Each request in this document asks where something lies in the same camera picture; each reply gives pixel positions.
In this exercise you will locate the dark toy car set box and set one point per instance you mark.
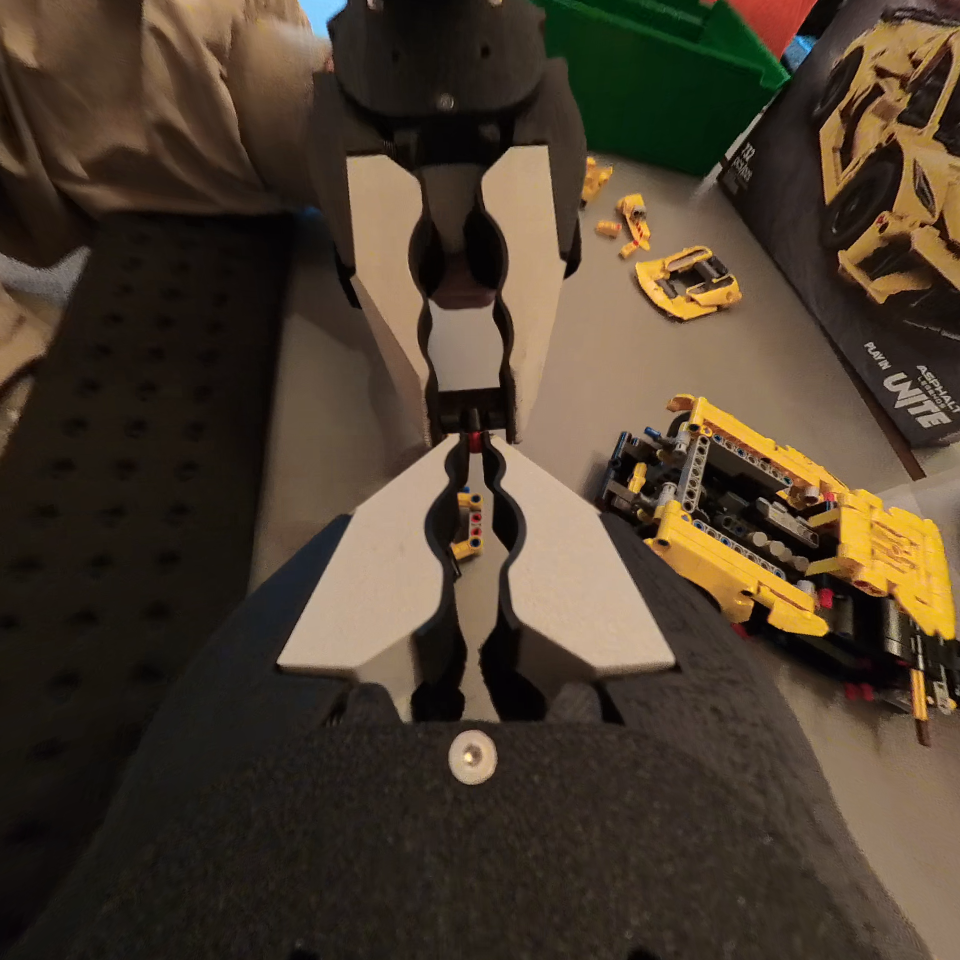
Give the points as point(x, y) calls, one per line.
point(787, 247)

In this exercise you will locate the person's left forearm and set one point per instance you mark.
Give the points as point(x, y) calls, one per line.
point(150, 112)

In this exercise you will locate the green plastic bin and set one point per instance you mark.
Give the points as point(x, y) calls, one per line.
point(660, 97)

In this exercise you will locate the short yellow beam red pins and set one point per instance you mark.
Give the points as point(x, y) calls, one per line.
point(607, 228)
point(628, 250)

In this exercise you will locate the small curved yellow brick piece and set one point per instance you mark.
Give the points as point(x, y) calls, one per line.
point(596, 180)

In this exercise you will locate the yellow grey beam frame assembly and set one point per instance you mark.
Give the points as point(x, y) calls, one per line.
point(474, 521)

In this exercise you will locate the yellow toy brick car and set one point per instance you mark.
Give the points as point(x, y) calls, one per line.
point(885, 547)

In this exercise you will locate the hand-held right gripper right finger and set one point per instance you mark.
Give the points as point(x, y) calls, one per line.
point(592, 600)

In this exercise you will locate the long yellow grey brick assembly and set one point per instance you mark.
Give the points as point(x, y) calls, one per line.
point(634, 217)

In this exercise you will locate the grey desk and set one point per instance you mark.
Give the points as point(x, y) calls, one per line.
point(600, 360)

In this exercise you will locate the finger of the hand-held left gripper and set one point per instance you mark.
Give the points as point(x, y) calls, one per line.
point(379, 247)
point(532, 262)

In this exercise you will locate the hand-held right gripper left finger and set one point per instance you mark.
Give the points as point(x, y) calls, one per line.
point(360, 600)

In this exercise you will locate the yellow brick car hood assembly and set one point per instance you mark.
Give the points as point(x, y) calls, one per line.
point(660, 296)

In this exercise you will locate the person's beige clothing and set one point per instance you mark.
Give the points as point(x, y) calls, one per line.
point(22, 330)

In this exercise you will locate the red plastic carry case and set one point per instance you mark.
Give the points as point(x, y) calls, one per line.
point(772, 19)

